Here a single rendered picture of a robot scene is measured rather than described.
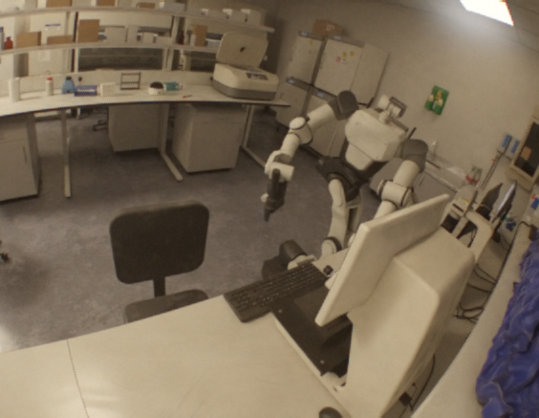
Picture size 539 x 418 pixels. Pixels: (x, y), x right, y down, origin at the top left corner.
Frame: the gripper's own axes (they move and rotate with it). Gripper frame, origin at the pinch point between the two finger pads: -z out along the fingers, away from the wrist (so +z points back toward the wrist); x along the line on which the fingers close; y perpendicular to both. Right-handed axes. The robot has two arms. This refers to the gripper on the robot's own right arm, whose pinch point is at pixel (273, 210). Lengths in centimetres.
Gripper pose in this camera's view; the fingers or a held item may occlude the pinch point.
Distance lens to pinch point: 140.3
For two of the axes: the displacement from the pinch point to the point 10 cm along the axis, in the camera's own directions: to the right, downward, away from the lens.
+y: 7.9, 4.5, -4.1
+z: 1.0, -7.5, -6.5
